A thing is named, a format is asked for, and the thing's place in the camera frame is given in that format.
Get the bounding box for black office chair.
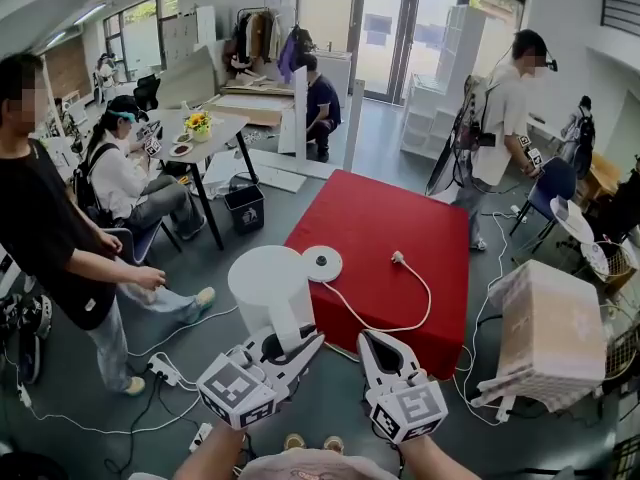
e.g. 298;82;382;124
133;73;162;112

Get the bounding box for person's beige printed shirt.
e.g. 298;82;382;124
129;447;401;480

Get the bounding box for low white shelf unit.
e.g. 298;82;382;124
399;72;459;162

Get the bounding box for round white side table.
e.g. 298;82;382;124
549;195;596;244

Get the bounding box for black wall railing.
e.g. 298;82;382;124
598;0;640;39

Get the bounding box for person's right forearm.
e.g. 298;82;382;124
399;432;481;480

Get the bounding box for checked cloth covered box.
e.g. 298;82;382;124
470;259;609;424

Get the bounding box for white cabinet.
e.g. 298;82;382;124
312;50;354;99

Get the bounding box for white power strip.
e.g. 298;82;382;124
188;421;214;453
147;351;181;387

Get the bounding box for clothes rack with garments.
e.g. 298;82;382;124
229;7;284;69

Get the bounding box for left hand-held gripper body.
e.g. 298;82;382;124
195;345;290;430

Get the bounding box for black framed window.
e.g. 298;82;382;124
102;0;179;82

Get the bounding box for white furniture frame panels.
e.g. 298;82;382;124
204;65;369;194

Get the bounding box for glass double door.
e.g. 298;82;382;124
349;0;474;107

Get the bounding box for dark grey chair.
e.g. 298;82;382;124
99;217;184;267

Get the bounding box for blue chair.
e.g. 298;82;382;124
509;156;578;254

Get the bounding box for person's left forearm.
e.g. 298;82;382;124
174;420;249;480

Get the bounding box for white round disc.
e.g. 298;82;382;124
302;245;344;285

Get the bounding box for white electric kettle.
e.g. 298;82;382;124
227;245;316;352

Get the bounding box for sunflower bouquet in pot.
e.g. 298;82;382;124
183;111;214;144

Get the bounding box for tall white shelf unit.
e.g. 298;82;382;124
434;3;487;114

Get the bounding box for table with red cloth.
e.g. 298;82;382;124
283;169;471;382

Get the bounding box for wooden cabinet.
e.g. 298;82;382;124
584;152;621;199

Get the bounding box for grey table with black legs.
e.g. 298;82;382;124
134;109;260;251

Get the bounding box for black waste bin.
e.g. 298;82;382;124
223;183;266;236

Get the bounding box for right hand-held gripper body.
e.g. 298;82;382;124
366;375;449;444

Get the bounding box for wooden boards pile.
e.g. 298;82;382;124
209;70;296;129

